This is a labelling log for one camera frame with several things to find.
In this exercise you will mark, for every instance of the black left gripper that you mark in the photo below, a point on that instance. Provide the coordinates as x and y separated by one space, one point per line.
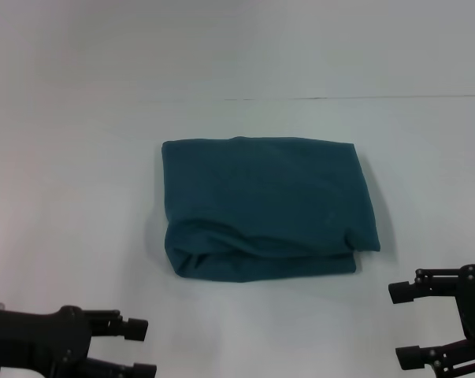
36 342

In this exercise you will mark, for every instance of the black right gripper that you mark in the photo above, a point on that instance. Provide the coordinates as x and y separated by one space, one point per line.
473 303

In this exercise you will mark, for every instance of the teal blue t-shirt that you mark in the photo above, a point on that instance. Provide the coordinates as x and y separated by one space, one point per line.
260 204

